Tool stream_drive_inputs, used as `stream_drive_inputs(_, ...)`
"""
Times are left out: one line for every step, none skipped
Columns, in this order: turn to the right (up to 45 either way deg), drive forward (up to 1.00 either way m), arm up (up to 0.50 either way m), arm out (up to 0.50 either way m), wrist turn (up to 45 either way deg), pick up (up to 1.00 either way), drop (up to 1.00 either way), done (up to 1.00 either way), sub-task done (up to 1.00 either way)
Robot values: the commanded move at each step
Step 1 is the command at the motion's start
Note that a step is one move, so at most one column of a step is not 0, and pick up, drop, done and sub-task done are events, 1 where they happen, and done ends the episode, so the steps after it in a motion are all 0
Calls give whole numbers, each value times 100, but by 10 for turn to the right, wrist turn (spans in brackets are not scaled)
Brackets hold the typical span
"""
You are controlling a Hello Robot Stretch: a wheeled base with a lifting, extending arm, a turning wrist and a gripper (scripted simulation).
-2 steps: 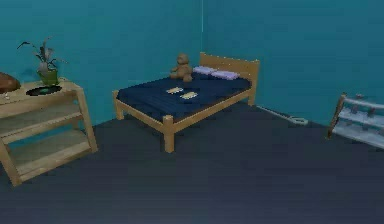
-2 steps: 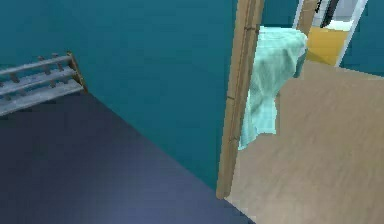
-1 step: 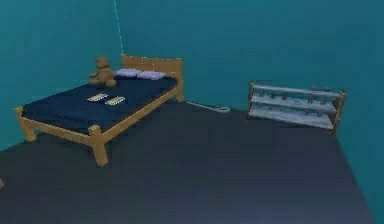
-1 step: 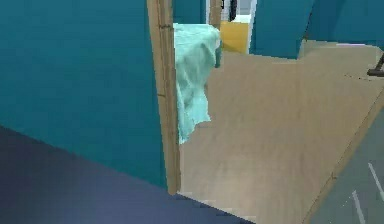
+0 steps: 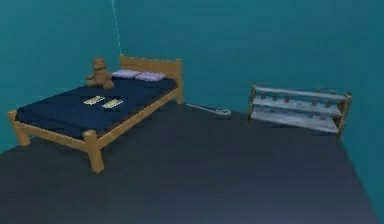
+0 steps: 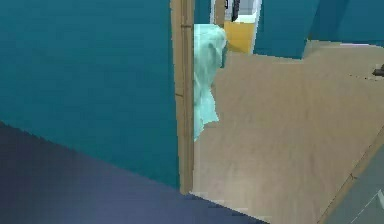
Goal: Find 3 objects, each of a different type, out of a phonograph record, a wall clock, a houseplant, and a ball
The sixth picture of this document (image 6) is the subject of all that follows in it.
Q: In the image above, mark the wooden room door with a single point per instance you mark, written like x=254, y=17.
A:
x=185, y=100

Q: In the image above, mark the pale mint green cloth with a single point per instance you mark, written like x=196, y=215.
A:
x=206, y=73

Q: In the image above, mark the small black object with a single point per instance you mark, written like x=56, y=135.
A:
x=379, y=71

